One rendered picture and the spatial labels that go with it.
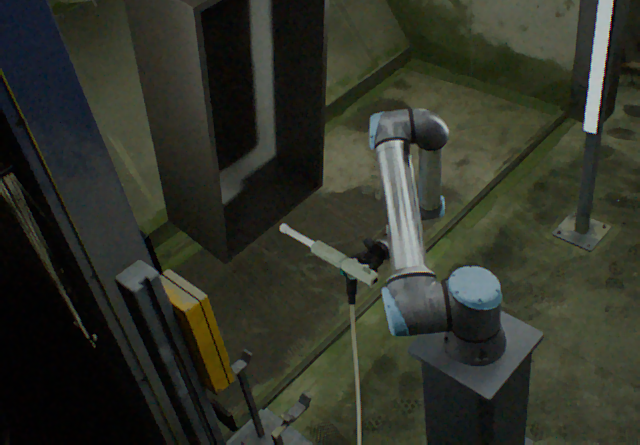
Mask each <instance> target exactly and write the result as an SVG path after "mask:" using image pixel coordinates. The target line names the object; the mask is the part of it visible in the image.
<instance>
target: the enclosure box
mask: <svg viewBox="0 0 640 445"><path fill-rule="evenodd" d="M124 3H125V7H126V12H127V17H128V22H129V32H130V36H131V41H132V46H133V51H134V55H135V60H136V65H137V70H138V75H139V80H140V85H141V90H142V95H143V99H144V103H145V108H146V113H147V118H148V123H149V128H150V133H151V138H152V142H153V147H154V152H155V157H156V162H157V166H158V171H159V176H160V181H161V185H162V190H163V195H164V200H165V205H166V210H167V215H168V220H169V221H170V222H172V223H174V224H175V226H176V227H178V228H179V229H180V230H182V231H183V232H184V233H185V234H187V235H188V236H189V237H191V238H192V239H193V240H194V241H196V242H197V243H198V244H199V245H201V246H202V247H203V248H205V249H206V250H207V251H208V252H210V253H211V254H212V255H213V256H215V257H216V259H218V260H219V261H220V262H221V263H224V264H225V263H228V262H229V261H230V260H232V259H233V258H234V257H235V256H237V255H238V254H239V253H240V252H242V251H243V250H244V249H245V248H246V247H248V246H249V245H250V244H251V243H253V242H254V241H255V240H256V239H257V238H258V237H259V236H260V235H262V234H263V233H264V232H265V231H267V230H268V229H269V228H270V227H272V226H273V225H274V224H275V223H277V222H279V221H280V220H281V219H283V218H284V217H285V216H286V215H288V214H289V213H290V212H291V211H293V210H294V209H295V208H296V207H297V206H298V205H299V204H300V203H302V202H303V201H304V200H305V199H307V198H308V197H309V196H310V195H312V194H313V193H314V192H315V191H317V190H318V189H319V188H320V187H321V186H323V169H324V141H325V114H326V87H327V58H328V31H329V4H330V0H124Z"/></svg>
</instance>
